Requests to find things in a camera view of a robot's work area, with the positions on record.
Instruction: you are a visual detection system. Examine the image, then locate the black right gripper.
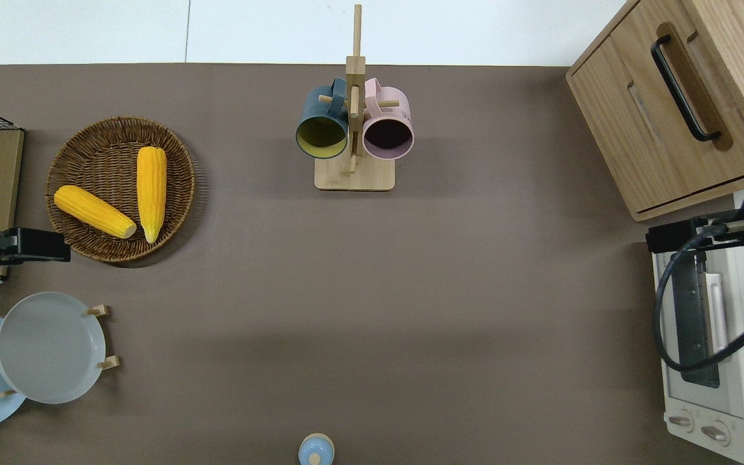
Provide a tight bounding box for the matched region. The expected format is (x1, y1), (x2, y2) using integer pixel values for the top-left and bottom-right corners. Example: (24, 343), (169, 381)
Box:
(645, 218), (712, 254)

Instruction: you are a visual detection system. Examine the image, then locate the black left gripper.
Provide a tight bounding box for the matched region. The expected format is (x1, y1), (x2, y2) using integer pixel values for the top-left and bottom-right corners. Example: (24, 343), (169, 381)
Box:
(0, 227), (70, 267)

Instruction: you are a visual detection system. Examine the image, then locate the pink mug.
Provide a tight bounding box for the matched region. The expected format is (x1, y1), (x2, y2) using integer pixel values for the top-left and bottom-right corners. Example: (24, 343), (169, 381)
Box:
(362, 77), (415, 161)

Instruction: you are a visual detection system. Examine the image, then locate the yellow corn cob blunt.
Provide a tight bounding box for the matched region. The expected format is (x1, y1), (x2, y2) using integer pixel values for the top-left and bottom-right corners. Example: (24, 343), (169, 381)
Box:
(54, 185), (137, 240)

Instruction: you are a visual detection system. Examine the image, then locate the round wicker basket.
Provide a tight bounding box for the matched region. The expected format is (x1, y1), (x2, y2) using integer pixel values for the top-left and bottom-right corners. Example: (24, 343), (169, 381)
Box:
(45, 116), (196, 264)

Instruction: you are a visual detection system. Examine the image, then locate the grey plate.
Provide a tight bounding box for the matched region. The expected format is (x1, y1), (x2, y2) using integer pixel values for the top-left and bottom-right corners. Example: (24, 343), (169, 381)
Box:
(0, 292), (107, 405)

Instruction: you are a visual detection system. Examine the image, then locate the yellow corn cob pointed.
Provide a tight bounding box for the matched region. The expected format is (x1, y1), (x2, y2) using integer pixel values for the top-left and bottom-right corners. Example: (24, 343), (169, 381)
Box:
(136, 147), (168, 244)

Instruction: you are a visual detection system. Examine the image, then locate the wooden cabinet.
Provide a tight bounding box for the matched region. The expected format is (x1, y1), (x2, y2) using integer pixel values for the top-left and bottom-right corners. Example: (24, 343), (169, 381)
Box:
(566, 0), (744, 222)

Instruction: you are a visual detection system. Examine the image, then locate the wooden plate rack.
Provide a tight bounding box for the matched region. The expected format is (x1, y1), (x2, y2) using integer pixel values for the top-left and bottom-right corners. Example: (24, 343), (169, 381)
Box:
(0, 304), (119, 398)

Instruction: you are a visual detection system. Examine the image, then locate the dark teal mug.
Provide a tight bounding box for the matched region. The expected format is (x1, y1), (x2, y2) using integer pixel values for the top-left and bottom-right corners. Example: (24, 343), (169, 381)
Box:
(295, 77), (351, 160)

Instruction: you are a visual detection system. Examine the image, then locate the wooden mug tree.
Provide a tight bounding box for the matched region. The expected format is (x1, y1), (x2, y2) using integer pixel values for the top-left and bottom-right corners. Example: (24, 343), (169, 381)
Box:
(315, 5), (400, 191)

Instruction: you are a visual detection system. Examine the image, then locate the blue service bell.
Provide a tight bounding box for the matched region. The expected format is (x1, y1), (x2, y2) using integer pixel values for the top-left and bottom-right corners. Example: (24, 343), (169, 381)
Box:
(298, 433), (335, 465)

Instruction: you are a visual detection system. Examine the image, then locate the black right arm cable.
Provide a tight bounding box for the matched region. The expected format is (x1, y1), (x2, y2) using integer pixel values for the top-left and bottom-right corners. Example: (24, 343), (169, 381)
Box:
(654, 223), (744, 373)

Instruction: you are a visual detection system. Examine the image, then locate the white toaster oven handle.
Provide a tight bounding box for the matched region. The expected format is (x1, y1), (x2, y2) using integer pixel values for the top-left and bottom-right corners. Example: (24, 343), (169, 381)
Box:
(705, 271), (729, 353)

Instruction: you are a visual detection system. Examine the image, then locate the black cabinet handle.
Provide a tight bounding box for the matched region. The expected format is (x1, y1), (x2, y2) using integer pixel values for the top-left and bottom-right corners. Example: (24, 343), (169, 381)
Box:
(651, 34), (723, 142)

